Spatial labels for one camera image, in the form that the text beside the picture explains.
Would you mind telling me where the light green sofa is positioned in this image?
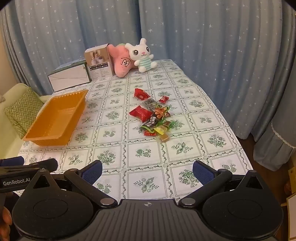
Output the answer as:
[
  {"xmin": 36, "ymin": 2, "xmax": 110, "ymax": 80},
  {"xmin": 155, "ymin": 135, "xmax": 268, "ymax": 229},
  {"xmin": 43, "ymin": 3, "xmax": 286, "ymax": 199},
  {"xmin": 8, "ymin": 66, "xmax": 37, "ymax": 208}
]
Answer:
[{"xmin": 0, "ymin": 83, "xmax": 53, "ymax": 160}]

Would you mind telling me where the blue star curtain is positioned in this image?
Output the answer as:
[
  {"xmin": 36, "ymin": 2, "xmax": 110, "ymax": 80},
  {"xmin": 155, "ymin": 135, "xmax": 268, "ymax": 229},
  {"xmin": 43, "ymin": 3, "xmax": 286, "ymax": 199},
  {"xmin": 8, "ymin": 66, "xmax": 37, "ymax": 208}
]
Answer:
[
  {"xmin": 139, "ymin": 0, "xmax": 296, "ymax": 139},
  {"xmin": 0, "ymin": 0, "xmax": 140, "ymax": 98}
]

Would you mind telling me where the red snack packet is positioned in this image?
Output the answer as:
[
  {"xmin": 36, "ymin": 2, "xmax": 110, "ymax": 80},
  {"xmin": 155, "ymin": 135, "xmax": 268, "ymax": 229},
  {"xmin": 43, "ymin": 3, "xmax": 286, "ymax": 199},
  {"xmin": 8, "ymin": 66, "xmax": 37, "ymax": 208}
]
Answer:
[
  {"xmin": 134, "ymin": 88, "xmax": 151, "ymax": 100},
  {"xmin": 129, "ymin": 105, "xmax": 152, "ymax": 122}
]

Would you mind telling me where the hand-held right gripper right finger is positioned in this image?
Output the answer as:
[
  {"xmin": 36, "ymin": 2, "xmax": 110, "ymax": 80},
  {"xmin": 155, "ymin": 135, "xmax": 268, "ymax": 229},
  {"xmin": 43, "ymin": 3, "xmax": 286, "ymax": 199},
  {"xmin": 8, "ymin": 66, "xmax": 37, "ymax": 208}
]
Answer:
[{"xmin": 179, "ymin": 160, "xmax": 266, "ymax": 209}]

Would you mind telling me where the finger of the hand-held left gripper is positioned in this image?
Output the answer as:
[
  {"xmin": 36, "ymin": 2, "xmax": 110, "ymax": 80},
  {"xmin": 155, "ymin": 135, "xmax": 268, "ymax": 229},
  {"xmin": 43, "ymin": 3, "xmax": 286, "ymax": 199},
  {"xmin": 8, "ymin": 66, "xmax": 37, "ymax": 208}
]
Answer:
[
  {"xmin": 23, "ymin": 159, "xmax": 58, "ymax": 172},
  {"xmin": 0, "ymin": 156, "xmax": 25, "ymax": 166}
]

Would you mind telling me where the brown white product box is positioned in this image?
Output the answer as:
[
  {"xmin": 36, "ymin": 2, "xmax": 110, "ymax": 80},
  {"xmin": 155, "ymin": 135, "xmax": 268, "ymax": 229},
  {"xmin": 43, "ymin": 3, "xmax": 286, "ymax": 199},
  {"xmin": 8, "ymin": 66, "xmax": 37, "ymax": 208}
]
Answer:
[{"xmin": 84, "ymin": 44, "xmax": 115, "ymax": 81}]

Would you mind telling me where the person's left hand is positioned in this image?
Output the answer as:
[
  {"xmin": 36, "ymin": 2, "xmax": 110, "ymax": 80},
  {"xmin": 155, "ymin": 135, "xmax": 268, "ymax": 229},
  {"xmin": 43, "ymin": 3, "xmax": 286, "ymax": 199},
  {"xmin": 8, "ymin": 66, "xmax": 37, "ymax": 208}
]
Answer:
[{"xmin": 0, "ymin": 206, "xmax": 12, "ymax": 235}]

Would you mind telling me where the yellow cardboard box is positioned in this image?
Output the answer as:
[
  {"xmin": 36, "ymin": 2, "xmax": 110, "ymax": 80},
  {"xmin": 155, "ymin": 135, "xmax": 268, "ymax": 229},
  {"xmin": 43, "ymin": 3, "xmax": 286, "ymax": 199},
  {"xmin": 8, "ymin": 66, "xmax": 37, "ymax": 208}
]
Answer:
[{"xmin": 280, "ymin": 192, "xmax": 296, "ymax": 234}]

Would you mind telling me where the clear dark snack packet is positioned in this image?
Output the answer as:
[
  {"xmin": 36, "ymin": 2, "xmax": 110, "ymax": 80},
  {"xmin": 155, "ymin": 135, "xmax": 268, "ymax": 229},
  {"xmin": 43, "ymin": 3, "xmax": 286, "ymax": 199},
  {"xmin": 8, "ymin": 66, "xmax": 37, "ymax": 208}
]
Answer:
[{"xmin": 143, "ymin": 99, "xmax": 159, "ymax": 109}]

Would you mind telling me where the orange green snack packet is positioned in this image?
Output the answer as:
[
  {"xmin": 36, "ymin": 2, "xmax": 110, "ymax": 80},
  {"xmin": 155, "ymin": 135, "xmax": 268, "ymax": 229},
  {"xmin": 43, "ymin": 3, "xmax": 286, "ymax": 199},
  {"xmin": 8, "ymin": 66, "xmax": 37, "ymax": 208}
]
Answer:
[{"xmin": 154, "ymin": 105, "xmax": 171, "ymax": 117}]

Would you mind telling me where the white green cardboard box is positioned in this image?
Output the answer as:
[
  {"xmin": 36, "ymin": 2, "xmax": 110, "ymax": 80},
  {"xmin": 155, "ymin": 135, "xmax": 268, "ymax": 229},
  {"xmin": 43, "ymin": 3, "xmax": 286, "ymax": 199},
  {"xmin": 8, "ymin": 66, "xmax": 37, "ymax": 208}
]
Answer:
[{"xmin": 48, "ymin": 59, "xmax": 91, "ymax": 92}]

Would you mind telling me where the white bunny plush toy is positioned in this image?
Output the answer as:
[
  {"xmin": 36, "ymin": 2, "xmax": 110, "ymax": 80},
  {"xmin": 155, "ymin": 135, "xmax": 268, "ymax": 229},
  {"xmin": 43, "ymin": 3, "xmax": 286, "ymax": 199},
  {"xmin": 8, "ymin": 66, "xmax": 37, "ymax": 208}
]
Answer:
[{"xmin": 125, "ymin": 38, "xmax": 158, "ymax": 73}]

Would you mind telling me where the lace-trimmed blue curtain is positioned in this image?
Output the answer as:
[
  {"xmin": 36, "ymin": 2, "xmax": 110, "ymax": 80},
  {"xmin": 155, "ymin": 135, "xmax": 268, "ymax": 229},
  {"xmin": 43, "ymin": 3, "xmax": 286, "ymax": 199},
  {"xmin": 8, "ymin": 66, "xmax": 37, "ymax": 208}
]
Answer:
[{"xmin": 251, "ymin": 109, "xmax": 296, "ymax": 173}]

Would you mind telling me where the orange plastic tray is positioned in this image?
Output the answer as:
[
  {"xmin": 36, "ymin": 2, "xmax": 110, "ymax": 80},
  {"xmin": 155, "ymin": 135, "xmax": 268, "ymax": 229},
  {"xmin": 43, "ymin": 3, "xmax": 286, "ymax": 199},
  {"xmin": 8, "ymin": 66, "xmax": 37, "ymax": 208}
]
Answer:
[{"xmin": 22, "ymin": 90, "xmax": 89, "ymax": 146}]

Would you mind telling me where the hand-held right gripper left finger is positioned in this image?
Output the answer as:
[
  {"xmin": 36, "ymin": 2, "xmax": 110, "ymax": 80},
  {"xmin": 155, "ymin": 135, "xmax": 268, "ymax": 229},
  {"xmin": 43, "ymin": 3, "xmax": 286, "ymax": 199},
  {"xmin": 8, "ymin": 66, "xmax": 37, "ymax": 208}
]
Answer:
[{"xmin": 30, "ymin": 160, "xmax": 118, "ymax": 210}]

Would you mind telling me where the green zigzag cushion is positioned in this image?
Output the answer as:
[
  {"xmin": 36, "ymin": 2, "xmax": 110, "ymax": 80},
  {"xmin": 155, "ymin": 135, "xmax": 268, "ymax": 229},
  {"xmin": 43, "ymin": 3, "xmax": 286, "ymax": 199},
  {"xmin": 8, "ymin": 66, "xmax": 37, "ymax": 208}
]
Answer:
[
  {"xmin": 6, "ymin": 111, "xmax": 28, "ymax": 140},
  {"xmin": 3, "ymin": 88, "xmax": 47, "ymax": 123}
]

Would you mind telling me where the yellow candy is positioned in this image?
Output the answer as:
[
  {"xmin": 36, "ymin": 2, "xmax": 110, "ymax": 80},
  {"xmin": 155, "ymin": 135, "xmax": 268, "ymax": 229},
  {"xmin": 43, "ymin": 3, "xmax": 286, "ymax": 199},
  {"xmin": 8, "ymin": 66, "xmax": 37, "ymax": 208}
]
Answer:
[{"xmin": 154, "ymin": 125, "xmax": 170, "ymax": 135}]

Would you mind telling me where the pink plush toy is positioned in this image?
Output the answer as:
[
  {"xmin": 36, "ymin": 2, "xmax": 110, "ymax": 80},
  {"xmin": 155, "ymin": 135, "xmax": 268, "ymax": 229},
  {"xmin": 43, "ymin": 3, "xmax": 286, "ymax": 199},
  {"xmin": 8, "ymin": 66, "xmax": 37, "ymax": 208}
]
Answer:
[{"xmin": 109, "ymin": 44, "xmax": 134, "ymax": 78}]

